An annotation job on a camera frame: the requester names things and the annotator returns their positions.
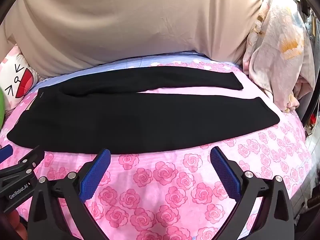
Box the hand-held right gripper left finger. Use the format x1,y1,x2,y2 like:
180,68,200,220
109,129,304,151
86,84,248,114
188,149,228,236
27,149,112,240

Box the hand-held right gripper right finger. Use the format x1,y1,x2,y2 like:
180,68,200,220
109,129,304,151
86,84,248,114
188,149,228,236
210,146,297,240

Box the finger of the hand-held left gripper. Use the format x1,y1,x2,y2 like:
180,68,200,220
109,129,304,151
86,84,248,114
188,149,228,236
15,145,46,178
0,144,14,158

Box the black pants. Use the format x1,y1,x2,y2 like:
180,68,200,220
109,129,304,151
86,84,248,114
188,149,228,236
7,66,280,155

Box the person's left hand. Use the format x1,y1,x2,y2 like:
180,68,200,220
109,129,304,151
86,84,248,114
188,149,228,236
9,209,28,240

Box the green plush toy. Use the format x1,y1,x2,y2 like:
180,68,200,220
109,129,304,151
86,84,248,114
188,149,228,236
0,87,6,130

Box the pink rose bed sheet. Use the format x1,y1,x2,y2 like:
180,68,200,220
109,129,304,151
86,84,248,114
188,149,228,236
0,52,313,240

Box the white cartoon face pillow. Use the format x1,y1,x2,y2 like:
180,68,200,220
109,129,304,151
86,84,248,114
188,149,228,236
0,44,40,110

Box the pale floral blanket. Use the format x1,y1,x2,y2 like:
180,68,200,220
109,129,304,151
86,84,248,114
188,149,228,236
242,0,316,112

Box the beige cloth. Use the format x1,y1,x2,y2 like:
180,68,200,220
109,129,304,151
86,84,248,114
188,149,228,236
0,0,273,79

